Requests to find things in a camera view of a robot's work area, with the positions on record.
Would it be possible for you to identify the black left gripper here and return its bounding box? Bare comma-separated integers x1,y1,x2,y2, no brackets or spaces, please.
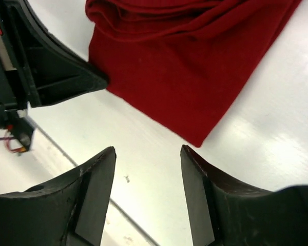
0,1,109,133

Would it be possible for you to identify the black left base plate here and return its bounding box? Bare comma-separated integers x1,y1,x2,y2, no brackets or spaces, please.
4,111,35,154

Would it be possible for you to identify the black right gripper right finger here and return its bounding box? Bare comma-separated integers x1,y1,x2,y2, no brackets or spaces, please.
180,145,308,245

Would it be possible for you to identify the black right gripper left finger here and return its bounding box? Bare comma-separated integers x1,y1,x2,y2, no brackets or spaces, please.
0,147,116,245

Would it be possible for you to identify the dark red t shirt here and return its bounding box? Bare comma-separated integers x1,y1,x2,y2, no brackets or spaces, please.
85,1,299,147

